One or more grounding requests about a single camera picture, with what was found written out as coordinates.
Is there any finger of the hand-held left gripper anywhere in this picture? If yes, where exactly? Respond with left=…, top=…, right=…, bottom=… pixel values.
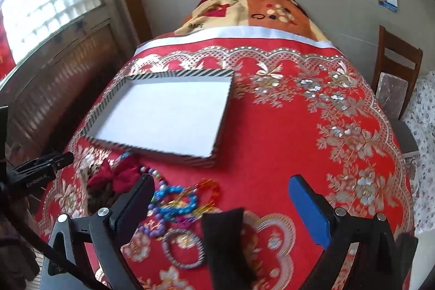
left=13, top=151, right=74, bottom=175

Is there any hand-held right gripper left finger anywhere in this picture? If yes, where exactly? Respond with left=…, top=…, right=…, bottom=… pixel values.
left=48, top=174, right=155, bottom=290

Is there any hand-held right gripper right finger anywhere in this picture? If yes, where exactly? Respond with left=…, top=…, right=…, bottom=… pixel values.
left=288, top=174, right=408, bottom=290

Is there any purple bead bracelet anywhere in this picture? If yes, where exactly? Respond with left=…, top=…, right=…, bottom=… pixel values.
left=138, top=219, right=167, bottom=239

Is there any brown scrunchie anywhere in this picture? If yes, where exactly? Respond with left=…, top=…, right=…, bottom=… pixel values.
left=86, top=181, right=119, bottom=213

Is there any red bow hair tie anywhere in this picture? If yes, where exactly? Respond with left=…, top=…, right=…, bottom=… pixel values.
left=89, top=156, right=143, bottom=194

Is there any flower bead bracelet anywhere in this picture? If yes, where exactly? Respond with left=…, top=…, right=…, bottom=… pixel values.
left=163, top=198, right=218, bottom=227

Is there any clear colourful bracelet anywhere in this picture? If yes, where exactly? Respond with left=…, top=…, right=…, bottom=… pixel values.
left=195, top=179, right=221, bottom=209

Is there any black pouch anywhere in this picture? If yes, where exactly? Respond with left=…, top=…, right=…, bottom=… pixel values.
left=200, top=208, right=259, bottom=290

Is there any striped shallow box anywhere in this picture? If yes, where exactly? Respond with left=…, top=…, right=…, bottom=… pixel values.
left=82, top=69, right=236, bottom=169

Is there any wooden radiator cover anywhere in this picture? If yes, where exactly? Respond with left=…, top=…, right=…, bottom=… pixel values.
left=0, top=18, right=136, bottom=158

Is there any red floral tablecloth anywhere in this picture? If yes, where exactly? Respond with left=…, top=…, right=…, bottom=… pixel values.
left=36, top=45, right=415, bottom=290

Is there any white floral cloth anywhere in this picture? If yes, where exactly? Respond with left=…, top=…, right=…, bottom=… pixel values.
left=403, top=71, right=435, bottom=236

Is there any pink seat cushion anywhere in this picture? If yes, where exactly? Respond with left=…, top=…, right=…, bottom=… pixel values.
left=375, top=72, right=413, bottom=121

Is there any wooden chair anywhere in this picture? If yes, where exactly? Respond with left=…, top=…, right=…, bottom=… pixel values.
left=370, top=25, right=424, bottom=121

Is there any white sheet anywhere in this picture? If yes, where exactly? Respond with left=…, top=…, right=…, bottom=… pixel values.
left=133, top=26, right=335, bottom=56

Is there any printed blanket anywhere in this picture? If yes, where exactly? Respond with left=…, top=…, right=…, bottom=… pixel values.
left=173, top=0, right=330, bottom=42

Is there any multicolour bead bracelet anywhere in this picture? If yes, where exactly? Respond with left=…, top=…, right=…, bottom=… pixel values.
left=140, top=166, right=170, bottom=219

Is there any blue bead bracelet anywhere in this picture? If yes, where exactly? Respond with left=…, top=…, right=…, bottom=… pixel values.
left=153, top=186, right=198, bottom=221

